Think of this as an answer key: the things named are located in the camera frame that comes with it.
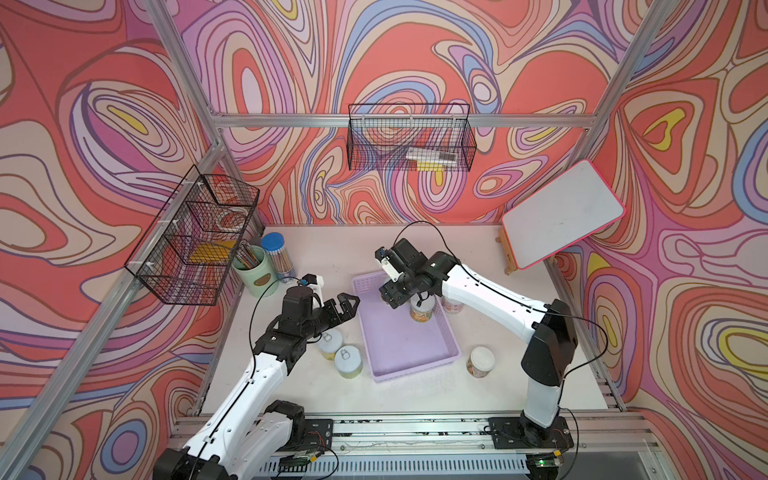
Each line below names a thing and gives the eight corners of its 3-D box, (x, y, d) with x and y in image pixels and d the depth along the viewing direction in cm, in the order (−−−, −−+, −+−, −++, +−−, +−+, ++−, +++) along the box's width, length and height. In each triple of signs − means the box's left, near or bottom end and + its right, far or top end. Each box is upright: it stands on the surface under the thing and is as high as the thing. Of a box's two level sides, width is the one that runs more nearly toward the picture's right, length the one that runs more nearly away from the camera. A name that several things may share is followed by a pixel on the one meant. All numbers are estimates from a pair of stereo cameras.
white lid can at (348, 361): (336, 378, 85) (332, 371, 80) (338, 353, 89) (335, 345, 84) (361, 378, 85) (360, 371, 80) (363, 353, 89) (361, 345, 84)
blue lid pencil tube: (281, 288, 104) (263, 253, 89) (277, 271, 109) (260, 234, 94) (298, 283, 106) (283, 247, 91) (293, 266, 111) (279, 229, 96)
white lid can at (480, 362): (468, 377, 84) (474, 369, 79) (464, 355, 88) (469, 346, 83) (490, 377, 84) (497, 369, 79) (485, 355, 88) (492, 346, 83)
